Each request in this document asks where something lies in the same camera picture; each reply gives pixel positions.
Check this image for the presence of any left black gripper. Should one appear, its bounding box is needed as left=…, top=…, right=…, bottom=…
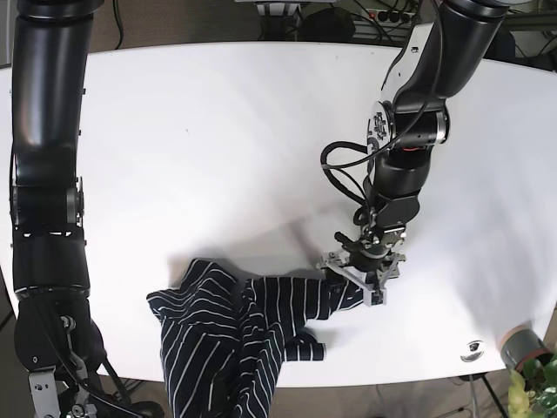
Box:
left=320, top=228, right=406, bottom=306

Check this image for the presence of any black white striped T-shirt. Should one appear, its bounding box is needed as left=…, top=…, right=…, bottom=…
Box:
left=147, top=259, right=362, bottom=417

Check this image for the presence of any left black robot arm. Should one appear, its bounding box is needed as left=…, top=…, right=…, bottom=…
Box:
left=318, top=1, right=512, bottom=307

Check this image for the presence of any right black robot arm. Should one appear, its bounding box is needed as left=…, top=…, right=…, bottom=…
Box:
left=10, top=1, right=117, bottom=417

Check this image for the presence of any right silver table grommet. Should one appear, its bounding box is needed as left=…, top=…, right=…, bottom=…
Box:
left=460, top=340, right=485, bottom=363

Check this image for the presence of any grey plant pot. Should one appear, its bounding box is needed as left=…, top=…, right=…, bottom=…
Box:
left=499, top=326, right=553, bottom=372

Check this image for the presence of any green potted plant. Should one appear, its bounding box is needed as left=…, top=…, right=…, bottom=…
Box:
left=507, top=354, right=556, bottom=418

